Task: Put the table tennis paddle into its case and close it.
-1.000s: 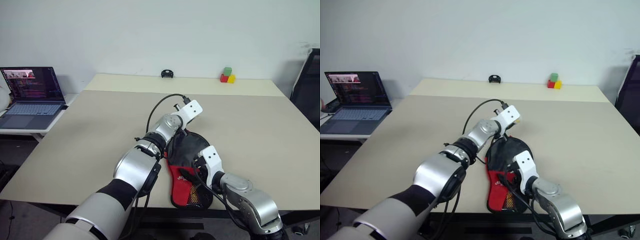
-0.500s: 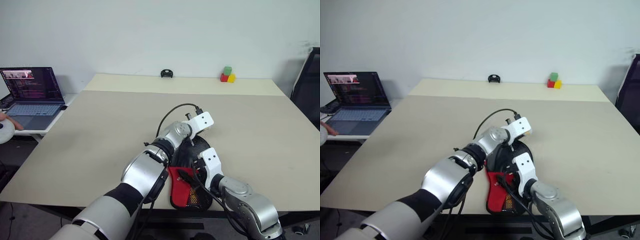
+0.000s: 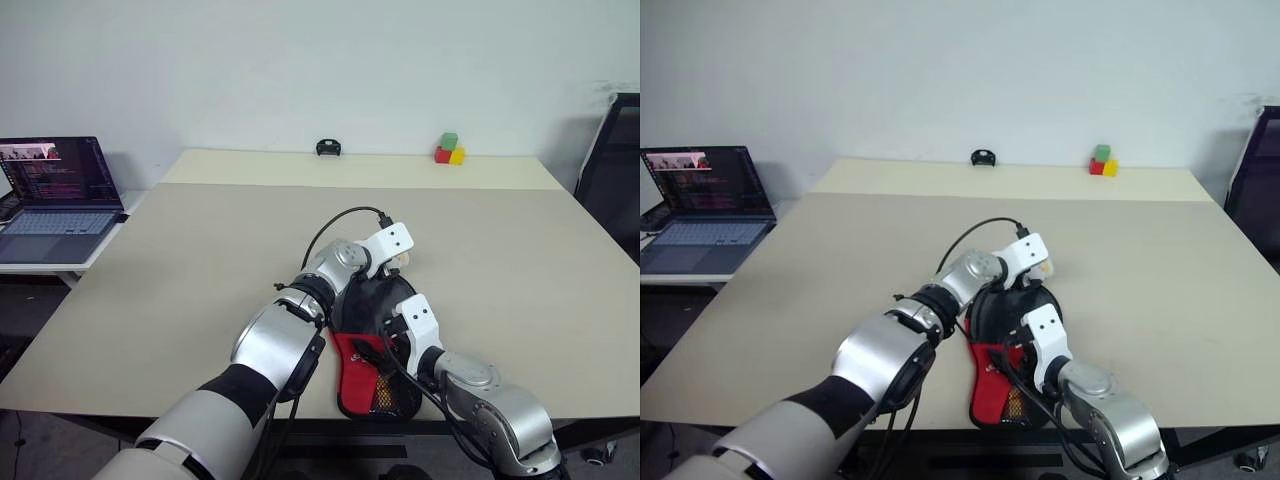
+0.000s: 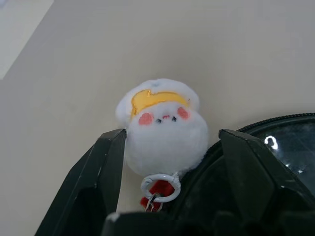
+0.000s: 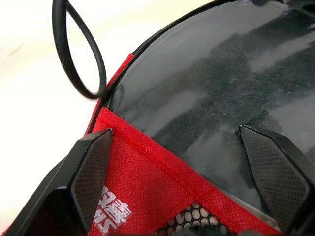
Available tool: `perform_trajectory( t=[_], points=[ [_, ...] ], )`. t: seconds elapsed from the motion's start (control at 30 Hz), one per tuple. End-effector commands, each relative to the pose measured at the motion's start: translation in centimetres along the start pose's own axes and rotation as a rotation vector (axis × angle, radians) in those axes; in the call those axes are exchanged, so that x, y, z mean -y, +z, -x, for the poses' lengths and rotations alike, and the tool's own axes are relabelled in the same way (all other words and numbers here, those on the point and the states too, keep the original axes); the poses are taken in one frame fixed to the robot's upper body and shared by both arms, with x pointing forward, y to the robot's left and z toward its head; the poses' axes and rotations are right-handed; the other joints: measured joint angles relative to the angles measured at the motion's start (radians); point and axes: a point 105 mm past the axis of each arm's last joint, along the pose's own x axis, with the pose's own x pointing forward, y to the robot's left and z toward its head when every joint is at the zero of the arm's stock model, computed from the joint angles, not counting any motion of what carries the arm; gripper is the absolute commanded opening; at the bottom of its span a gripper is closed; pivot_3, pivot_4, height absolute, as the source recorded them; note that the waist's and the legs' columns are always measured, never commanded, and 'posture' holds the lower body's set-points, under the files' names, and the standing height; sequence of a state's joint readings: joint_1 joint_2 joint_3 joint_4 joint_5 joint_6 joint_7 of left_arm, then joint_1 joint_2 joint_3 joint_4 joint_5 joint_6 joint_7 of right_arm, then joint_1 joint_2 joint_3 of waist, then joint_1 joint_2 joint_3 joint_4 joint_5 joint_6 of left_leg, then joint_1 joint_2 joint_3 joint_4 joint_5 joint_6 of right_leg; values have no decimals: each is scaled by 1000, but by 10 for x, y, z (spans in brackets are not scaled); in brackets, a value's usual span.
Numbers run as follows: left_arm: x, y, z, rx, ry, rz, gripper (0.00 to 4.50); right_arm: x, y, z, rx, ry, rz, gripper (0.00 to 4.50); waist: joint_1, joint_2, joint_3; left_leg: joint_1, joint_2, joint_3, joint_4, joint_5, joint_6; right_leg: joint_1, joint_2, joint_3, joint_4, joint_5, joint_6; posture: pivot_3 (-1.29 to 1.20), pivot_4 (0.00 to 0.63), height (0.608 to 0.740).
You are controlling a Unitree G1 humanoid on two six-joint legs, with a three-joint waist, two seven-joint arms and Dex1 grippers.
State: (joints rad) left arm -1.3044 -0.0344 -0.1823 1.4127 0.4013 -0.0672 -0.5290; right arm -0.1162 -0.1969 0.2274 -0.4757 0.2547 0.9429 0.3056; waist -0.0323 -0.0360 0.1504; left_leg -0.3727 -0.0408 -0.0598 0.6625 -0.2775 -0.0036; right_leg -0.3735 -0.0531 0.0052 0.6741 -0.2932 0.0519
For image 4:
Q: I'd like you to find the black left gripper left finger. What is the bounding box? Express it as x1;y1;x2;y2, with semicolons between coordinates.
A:
35;127;127;236

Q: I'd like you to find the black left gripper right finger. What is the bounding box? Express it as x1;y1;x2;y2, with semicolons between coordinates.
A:
218;128;315;215

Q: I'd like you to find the black paddle case clear window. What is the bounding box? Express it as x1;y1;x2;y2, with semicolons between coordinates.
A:
139;112;315;219

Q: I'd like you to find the white plush keychain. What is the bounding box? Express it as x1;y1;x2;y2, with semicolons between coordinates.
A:
115;78;210;213

